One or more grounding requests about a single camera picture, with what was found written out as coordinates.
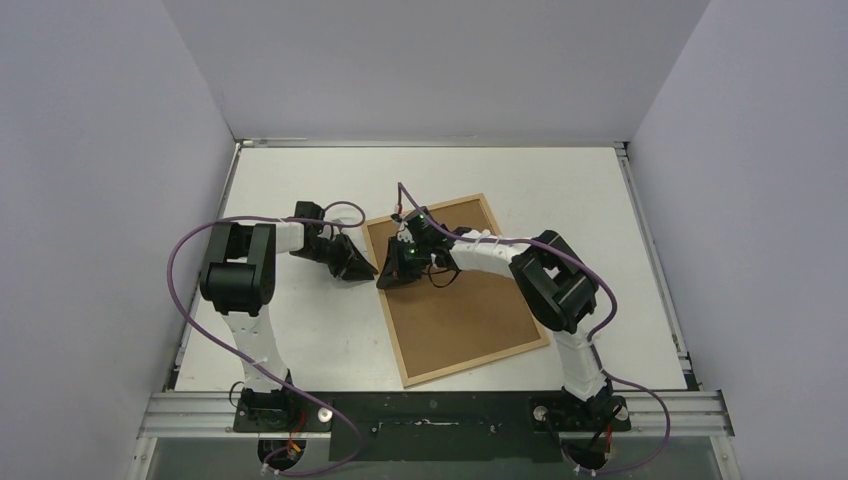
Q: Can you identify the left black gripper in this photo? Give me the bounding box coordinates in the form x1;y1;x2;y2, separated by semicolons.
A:
290;234;376;282

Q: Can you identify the brown backing board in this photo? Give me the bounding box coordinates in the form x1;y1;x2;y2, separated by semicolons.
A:
368;199;543;382

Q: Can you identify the wooden picture frame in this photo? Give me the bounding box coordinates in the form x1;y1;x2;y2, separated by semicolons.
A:
360;192;551;390

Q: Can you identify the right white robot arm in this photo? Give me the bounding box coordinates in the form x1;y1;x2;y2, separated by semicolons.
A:
377;207;610;429

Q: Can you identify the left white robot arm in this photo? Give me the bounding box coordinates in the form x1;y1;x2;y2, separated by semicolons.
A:
200;201;377;431

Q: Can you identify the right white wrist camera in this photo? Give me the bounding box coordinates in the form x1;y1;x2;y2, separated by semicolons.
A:
390;205;405;228

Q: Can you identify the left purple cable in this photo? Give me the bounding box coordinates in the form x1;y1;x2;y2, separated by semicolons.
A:
165;200;367;480

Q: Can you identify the purple cable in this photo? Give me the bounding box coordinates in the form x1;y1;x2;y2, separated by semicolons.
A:
165;200;367;480
396;182;672;478

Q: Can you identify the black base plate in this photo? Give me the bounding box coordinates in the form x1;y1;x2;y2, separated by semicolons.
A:
232;390;631;468

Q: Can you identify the aluminium rail front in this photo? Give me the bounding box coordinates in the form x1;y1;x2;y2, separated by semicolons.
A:
138;391;240;439

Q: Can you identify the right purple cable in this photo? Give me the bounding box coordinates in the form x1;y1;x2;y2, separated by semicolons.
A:
396;182;672;478

